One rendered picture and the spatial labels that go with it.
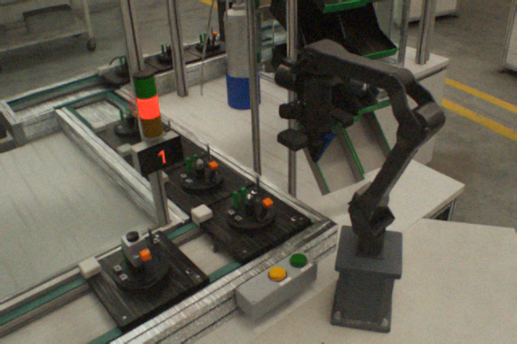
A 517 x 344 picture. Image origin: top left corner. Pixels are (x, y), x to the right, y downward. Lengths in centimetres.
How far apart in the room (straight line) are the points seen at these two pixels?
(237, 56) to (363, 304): 129
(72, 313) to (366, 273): 71
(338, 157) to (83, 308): 82
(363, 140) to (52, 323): 103
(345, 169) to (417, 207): 30
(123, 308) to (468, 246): 97
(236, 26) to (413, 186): 98
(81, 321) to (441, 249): 100
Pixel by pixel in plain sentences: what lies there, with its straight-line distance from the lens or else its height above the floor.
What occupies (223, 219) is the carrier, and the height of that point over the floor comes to 97.
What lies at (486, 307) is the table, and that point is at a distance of 134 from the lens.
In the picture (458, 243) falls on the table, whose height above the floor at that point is 86.
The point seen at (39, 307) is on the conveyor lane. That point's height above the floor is 94.
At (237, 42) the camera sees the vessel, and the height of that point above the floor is 118.
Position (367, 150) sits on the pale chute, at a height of 104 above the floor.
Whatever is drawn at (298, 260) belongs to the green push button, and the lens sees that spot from 120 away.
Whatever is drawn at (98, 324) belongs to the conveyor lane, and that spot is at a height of 92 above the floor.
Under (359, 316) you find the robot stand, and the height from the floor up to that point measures 90.
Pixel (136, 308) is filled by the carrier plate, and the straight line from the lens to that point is 114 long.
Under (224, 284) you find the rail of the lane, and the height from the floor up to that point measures 96.
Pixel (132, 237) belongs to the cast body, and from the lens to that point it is 113.
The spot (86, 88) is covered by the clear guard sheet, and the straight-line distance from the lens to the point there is 111.
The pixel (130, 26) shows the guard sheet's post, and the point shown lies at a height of 152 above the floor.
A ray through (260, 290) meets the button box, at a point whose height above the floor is 96.
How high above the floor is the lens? 180
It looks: 33 degrees down
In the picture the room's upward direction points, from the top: 3 degrees counter-clockwise
